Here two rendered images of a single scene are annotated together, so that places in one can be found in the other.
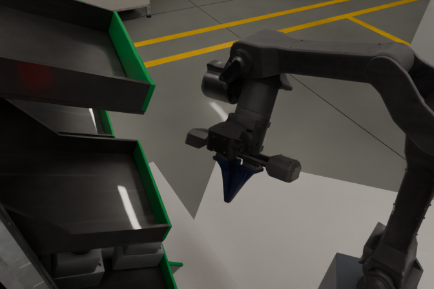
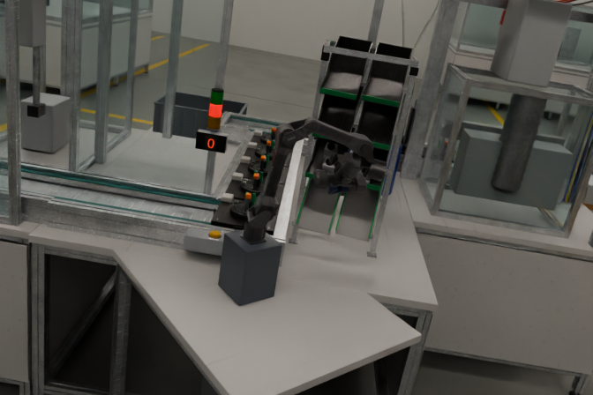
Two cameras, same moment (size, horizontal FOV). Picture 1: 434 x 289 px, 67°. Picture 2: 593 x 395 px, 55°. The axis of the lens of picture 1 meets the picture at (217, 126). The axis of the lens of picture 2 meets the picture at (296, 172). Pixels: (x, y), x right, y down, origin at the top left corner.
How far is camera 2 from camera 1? 2.07 m
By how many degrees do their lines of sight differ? 101
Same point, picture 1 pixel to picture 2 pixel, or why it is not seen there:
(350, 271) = (271, 242)
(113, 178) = not seen: hidden behind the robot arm
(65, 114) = (373, 137)
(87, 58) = (339, 91)
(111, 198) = not seen: hidden behind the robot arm
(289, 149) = not seen: outside the picture
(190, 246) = (349, 282)
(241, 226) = (342, 303)
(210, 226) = (355, 294)
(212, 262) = (330, 282)
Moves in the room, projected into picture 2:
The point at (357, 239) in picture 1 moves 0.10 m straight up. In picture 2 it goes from (279, 335) to (283, 308)
